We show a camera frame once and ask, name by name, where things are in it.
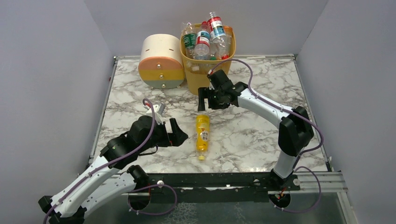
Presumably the yellow drink bottle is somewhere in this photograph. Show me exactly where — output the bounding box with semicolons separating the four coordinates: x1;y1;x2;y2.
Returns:
196;115;210;161

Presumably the clear bottle green label angled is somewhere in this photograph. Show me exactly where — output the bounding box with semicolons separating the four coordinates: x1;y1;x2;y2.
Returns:
181;21;196;59

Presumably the clear bottle red blue label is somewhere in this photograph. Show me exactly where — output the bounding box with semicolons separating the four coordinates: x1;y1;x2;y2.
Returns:
207;12;226;43

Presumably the orange label clear bottle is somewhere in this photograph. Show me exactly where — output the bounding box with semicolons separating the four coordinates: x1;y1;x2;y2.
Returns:
221;26;233;60

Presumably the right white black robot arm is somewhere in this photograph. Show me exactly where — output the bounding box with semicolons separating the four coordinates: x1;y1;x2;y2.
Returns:
198;70;314;187

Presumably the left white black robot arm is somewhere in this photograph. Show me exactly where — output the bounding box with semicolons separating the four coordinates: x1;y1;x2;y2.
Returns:
38;115;189;224

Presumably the yellow mesh waste bin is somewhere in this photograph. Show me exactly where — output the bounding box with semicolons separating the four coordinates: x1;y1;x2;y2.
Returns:
180;26;236;95

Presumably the round pink yellow drawer box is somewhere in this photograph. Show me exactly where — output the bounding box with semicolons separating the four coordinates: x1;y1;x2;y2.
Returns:
138;34;185;89

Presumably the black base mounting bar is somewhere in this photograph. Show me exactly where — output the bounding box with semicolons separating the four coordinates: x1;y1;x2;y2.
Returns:
130;164;301;205

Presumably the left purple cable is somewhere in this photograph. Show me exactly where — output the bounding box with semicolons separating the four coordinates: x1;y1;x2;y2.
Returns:
42;98;179;224

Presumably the purple cable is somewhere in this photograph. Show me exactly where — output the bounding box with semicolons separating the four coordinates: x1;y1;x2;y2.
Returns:
42;98;179;224
206;58;325;215

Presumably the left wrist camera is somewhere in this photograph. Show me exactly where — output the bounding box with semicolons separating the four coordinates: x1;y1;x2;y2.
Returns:
145;103;165;125

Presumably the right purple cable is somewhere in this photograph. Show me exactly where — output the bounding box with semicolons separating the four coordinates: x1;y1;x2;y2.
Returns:
206;58;325;215

